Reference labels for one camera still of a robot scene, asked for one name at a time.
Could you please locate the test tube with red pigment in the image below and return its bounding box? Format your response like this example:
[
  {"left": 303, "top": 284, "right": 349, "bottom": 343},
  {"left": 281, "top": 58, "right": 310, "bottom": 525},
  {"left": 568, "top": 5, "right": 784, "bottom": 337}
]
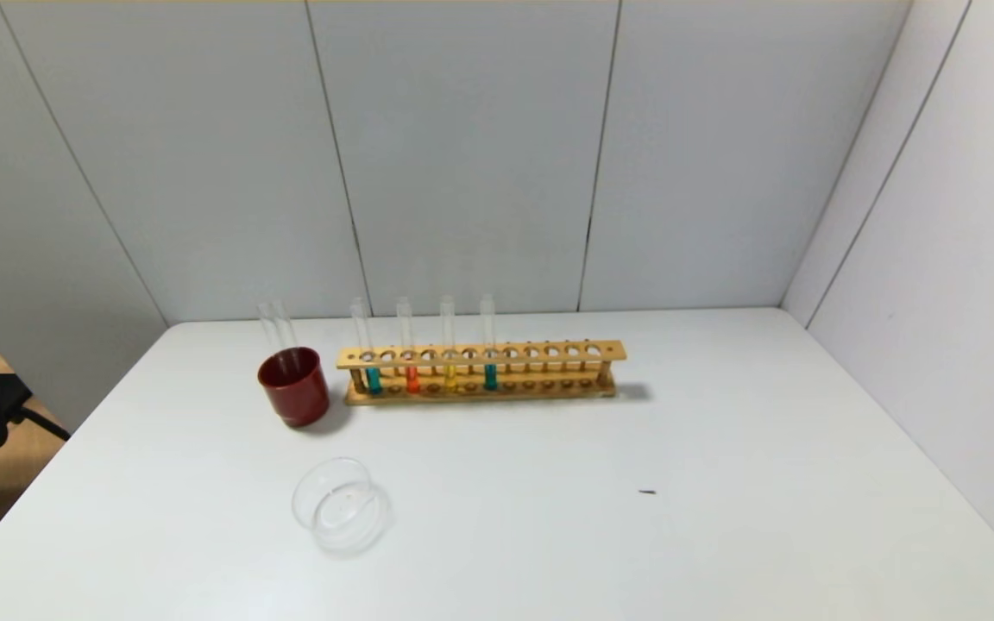
[{"left": 395, "top": 297, "right": 421, "bottom": 395}]

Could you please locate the test tube with blue pigment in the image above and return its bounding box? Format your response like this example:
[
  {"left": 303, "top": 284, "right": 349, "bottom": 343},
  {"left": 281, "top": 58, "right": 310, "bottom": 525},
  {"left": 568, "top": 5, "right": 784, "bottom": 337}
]
[{"left": 350, "top": 298, "right": 383, "bottom": 396}]

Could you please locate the wooden test tube rack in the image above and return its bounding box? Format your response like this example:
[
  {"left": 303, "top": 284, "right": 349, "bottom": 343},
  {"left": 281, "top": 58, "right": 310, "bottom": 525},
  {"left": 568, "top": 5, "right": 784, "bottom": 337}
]
[{"left": 337, "top": 340, "right": 628, "bottom": 406}]

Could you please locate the test tube with teal pigment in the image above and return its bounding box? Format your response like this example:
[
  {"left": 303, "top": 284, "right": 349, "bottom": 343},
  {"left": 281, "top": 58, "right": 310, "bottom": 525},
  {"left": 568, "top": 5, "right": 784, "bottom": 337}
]
[{"left": 480, "top": 294, "right": 499, "bottom": 392}]

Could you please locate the test tube with yellow pigment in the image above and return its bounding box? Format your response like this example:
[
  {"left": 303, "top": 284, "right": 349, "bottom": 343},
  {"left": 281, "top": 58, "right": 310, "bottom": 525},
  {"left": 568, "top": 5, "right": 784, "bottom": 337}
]
[{"left": 439, "top": 295, "right": 458, "bottom": 393}]

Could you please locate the red cylindrical cup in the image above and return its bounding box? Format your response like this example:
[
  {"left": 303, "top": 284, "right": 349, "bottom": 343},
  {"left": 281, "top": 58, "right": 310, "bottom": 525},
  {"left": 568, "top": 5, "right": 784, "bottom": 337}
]
[{"left": 257, "top": 347, "right": 331, "bottom": 429}]

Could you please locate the clear glass dish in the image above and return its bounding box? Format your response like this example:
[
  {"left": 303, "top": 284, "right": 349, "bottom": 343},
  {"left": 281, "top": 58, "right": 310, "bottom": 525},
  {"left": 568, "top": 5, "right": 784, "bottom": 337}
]
[{"left": 291, "top": 457, "right": 390, "bottom": 555}]

